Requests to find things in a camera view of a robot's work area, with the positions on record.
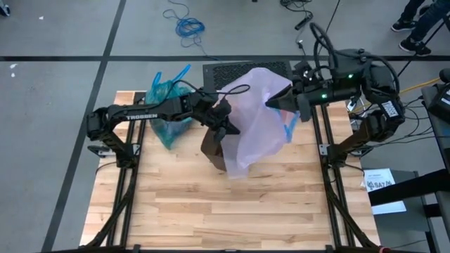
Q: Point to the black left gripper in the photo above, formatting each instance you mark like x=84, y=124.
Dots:
x=212, y=112

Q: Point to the person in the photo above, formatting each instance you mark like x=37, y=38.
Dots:
x=427, y=22

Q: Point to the dark floor object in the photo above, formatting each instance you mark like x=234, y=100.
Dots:
x=3, y=10

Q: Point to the grey metal cart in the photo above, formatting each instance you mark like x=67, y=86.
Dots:
x=404, y=228

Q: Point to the white power strip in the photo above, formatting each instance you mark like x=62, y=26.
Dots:
x=351, y=104

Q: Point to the white printed paper sheet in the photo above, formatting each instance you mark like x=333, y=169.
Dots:
x=379, y=177

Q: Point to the black power strip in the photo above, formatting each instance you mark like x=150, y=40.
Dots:
x=304, y=21

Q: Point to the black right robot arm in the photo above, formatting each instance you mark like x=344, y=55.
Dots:
x=381, y=81

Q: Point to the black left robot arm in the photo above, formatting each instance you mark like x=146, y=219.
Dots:
x=147, y=114

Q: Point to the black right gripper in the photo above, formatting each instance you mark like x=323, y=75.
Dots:
x=316, y=96

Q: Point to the black crossbar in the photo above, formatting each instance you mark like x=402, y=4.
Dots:
x=408, y=186

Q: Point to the black device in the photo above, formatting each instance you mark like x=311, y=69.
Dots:
x=441, y=102

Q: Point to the teal trash bag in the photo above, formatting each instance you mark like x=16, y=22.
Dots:
x=168, y=133

